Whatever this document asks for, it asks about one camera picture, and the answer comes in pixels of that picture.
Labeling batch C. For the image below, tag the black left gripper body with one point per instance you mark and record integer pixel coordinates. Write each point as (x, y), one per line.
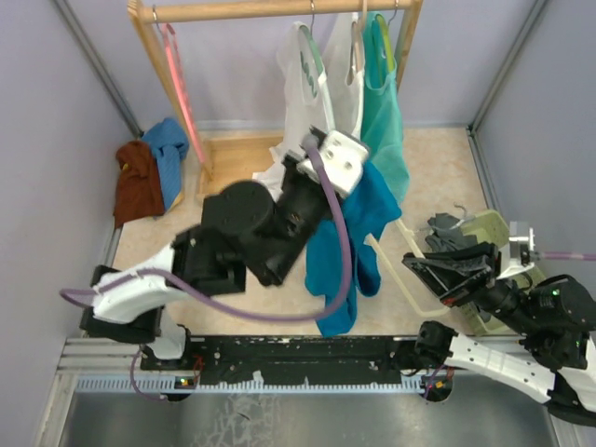
(302, 204)

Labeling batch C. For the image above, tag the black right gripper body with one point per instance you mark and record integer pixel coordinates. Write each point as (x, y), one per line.
(500, 297)

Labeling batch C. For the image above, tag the cream hanger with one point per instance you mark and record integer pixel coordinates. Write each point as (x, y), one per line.
(409, 236)

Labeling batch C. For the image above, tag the blue t-shirt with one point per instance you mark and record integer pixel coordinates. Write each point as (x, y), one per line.
(367, 211)

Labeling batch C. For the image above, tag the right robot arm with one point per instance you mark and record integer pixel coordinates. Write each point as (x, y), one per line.
(555, 320)

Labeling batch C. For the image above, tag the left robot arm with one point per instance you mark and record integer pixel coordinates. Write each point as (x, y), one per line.
(243, 230)

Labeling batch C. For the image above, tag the grey t-shirt in basket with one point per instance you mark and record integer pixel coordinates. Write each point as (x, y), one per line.
(446, 234)

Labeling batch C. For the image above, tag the white t-shirt on green hanger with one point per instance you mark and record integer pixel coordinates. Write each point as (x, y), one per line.
(300, 115)

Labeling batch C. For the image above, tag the teal t-shirt on hanger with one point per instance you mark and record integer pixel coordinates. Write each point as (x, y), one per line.
(382, 128)

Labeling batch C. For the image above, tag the white t-shirt on wooden hanger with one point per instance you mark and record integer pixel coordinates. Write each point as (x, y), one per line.
(346, 90)

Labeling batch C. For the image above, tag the green hanger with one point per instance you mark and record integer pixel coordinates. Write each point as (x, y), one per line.
(310, 63)

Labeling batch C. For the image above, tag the yellow hanger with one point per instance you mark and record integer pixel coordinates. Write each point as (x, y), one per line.
(387, 51)

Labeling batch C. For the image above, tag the wooden hanger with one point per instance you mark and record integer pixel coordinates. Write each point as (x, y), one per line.
(357, 47)

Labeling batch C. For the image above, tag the pink hanger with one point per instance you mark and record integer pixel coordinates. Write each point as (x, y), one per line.
(176, 72)

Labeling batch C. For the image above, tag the light green perforated basket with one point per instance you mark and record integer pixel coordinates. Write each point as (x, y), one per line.
(486, 226)

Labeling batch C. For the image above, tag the wooden clothes rack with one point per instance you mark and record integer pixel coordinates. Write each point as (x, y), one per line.
(239, 103)

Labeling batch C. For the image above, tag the light blue striped cloth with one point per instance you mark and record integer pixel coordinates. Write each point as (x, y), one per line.
(169, 147)

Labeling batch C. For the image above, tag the brown cloth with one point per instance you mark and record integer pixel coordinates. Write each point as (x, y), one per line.
(138, 190)

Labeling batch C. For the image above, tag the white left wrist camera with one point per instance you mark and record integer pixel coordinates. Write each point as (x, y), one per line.
(343, 158)

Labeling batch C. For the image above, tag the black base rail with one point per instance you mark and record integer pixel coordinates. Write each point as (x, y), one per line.
(296, 360)

